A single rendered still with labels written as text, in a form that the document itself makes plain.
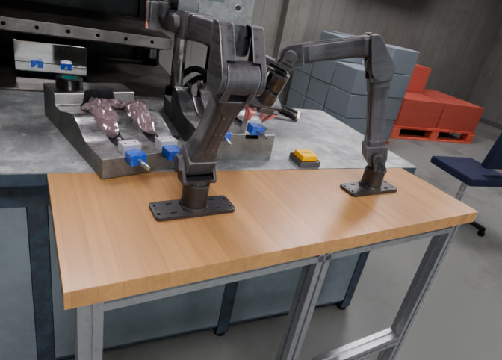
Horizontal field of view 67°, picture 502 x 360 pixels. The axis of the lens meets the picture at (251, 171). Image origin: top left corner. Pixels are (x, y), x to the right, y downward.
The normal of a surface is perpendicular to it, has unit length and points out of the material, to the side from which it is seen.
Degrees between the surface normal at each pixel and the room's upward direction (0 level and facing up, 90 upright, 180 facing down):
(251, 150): 90
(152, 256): 0
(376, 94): 101
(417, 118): 90
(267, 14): 90
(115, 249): 0
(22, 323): 90
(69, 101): 78
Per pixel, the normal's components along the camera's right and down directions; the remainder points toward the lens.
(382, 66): -0.04, 0.41
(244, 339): 0.18, -0.89
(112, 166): 0.64, 0.43
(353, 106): 0.44, 0.45
